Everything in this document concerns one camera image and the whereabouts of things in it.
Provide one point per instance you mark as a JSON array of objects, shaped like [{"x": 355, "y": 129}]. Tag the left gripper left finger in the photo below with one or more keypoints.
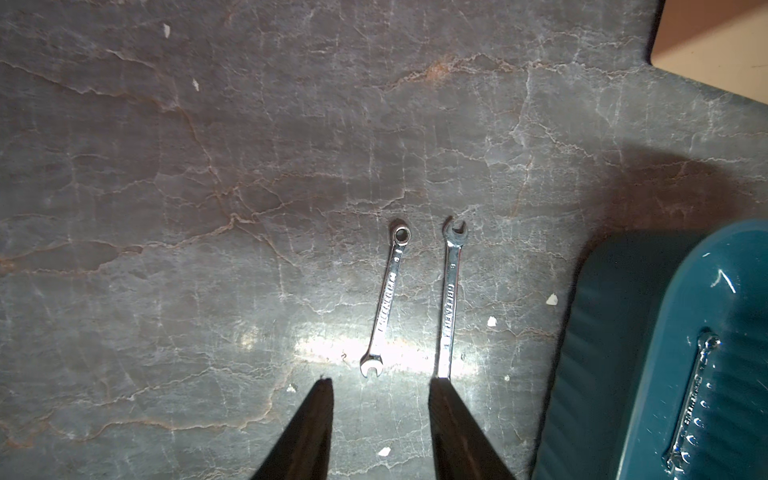
[{"x": 303, "y": 449}]

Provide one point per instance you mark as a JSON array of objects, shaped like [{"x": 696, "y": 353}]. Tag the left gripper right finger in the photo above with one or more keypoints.
[{"x": 460, "y": 448}]

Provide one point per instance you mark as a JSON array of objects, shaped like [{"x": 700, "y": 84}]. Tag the teal plastic storage tray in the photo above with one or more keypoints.
[{"x": 641, "y": 300}]

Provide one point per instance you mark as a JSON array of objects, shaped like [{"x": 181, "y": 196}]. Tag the small silver combination wrench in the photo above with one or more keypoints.
[{"x": 455, "y": 234}]

